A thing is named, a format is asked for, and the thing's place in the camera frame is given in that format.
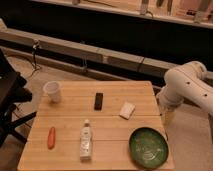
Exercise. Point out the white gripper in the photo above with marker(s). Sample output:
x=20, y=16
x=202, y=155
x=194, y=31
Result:
x=167, y=112

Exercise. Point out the green ceramic bowl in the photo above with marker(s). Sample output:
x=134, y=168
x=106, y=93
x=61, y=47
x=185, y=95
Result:
x=148, y=148

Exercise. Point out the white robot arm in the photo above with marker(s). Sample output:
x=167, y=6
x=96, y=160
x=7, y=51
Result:
x=185, y=82

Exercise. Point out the white sponge block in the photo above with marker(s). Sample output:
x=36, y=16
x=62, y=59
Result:
x=127, y=110

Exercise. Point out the wooden table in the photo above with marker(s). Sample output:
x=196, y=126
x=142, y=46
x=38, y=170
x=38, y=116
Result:
x=110, y=132

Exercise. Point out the black rectangular block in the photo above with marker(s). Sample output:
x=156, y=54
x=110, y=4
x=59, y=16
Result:
x=98, y=101

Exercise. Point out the white plastic bottle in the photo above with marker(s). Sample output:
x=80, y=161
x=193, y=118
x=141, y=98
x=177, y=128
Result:
x=86, y=141

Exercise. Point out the orange carrot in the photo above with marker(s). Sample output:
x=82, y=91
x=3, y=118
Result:
x=51, y=138

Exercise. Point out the white plastic cup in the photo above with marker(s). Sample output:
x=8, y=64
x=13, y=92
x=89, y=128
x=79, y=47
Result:
x=52, y=89

